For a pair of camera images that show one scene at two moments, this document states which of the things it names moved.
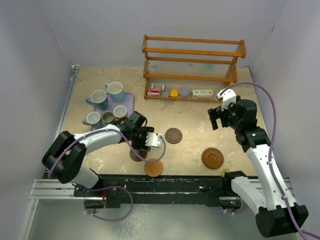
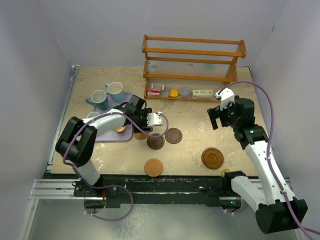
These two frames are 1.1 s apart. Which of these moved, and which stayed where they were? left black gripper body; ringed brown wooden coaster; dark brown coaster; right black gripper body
Moved: dark brown coaster; left black gripper body
Stayed: ringed brown wooden coaster; right black gripper body
